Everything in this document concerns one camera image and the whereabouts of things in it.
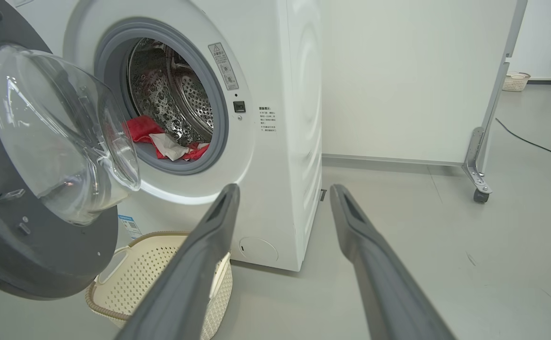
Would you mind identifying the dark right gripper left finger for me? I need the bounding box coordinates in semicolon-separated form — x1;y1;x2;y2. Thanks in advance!
115;184;241;340

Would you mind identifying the black floor cable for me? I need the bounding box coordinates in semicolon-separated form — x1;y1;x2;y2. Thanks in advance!
495;118;551;168

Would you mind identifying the blue energy label sticker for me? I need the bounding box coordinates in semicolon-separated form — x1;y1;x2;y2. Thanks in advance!
118;215;143;240

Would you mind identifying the white front-load washing machine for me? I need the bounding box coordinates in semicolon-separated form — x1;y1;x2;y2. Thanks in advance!
9;0;323;272

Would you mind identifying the metal partition leg with caster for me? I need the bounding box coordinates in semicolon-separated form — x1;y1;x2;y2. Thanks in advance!
462;127;492;204

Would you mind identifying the grey warning label sticker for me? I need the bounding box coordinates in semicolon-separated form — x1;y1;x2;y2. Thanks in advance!
208;42;239;91

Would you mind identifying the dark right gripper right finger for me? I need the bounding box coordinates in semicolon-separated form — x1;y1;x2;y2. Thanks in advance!
329;184;456;340

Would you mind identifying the small cream basket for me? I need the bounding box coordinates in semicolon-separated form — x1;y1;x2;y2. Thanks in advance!
502;71;531;92

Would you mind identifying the red garment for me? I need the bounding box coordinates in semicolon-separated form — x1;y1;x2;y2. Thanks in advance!
123;116;210;162

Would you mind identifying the grey washing machine door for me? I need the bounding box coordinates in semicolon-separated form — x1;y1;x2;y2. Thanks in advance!
0;0;141;300

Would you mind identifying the white partition panel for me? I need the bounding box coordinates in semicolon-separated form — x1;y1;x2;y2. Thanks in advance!
322;0;529;167

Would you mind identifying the cream perforated laundry basket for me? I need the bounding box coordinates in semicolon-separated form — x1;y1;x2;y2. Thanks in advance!
86;231;233;340

